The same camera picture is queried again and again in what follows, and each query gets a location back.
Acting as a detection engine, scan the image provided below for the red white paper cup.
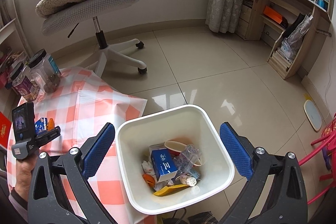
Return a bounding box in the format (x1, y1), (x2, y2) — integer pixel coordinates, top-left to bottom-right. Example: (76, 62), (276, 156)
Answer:
(164, 140), (187, 157)

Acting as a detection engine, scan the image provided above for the orange box on desk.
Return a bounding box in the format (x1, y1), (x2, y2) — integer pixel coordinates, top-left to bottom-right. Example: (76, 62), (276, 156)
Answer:
(263, 6), (282, 24)

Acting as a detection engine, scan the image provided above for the wooden computer desk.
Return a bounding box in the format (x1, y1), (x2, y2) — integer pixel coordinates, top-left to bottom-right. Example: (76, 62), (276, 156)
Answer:
(236, 0), (334, 79)

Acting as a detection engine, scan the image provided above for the crumpled white patterned napkin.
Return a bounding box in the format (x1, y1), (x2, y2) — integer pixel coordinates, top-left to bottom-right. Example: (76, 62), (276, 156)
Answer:
(141, 160), (155, 177)

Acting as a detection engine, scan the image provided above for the clear plastic bottle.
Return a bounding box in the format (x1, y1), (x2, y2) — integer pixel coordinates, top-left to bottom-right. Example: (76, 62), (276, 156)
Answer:
(173, 144), (200, 176)

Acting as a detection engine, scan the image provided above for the dark blue paper box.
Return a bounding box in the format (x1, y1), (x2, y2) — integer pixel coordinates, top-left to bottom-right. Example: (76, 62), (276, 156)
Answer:
(151, 148), (178, 182)

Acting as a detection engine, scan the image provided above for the pink white checkered tablecloth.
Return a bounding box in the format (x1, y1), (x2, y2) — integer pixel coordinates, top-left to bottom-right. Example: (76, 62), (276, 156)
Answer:
(6, 66), (157, 224)

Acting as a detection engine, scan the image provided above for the clear jar with brown nuts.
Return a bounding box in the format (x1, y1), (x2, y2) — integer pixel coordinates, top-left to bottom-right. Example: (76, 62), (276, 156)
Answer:
(28, 49), (62, 93)

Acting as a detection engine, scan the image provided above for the yellow snack wrapper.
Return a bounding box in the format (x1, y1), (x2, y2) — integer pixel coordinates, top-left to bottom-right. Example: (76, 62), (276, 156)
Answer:
(153, 184), (189, 197)

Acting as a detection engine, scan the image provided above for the white bookshelf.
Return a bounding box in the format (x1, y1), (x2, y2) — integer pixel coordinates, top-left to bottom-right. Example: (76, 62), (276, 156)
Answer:
(0, 17), (30, 90)

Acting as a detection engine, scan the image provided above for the light blue milk carton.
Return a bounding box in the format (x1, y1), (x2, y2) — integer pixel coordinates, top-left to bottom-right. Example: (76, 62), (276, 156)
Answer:
(187, 168), (201, 180)

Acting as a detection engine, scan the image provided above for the clear jar purple label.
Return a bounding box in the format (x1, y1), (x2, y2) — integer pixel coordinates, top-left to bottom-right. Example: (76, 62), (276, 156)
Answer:
(9, 62), (40, 102)

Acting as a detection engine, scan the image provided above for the white plastic trash bin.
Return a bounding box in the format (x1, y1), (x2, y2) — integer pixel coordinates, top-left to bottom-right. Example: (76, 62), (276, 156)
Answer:
(115, 105), (235, 215)

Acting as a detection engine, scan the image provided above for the red gift box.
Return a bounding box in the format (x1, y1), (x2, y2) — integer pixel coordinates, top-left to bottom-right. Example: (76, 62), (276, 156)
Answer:
(0, 112), (11, 150)

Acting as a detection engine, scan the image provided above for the white bathroom scale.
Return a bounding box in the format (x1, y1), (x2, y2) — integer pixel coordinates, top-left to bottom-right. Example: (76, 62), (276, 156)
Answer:
(303, 100), (322, 132)

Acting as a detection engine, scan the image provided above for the grey mesh office chair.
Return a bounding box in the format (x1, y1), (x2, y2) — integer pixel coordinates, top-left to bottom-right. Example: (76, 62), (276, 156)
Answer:
(42, 0), (147, 76)

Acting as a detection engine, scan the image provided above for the blue white snack box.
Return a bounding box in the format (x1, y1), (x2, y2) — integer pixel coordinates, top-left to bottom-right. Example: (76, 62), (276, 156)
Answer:
(35, 118), (48, 135)

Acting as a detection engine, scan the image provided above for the pink child chair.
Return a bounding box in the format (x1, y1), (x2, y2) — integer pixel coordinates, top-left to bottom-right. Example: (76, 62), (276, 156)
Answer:
(298, 115), (335, 205)

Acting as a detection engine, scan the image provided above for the person left hand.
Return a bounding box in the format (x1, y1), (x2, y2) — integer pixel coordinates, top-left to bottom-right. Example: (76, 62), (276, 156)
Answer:
(14, 154), (38, 201)

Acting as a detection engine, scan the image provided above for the orange peel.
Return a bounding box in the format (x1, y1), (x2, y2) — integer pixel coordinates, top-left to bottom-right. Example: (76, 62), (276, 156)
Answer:
(47, 118), (55, 131)

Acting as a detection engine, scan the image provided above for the white patterned tissue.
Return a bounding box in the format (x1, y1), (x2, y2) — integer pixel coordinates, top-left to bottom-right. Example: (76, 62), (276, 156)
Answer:
(175, 174), (197, 187)

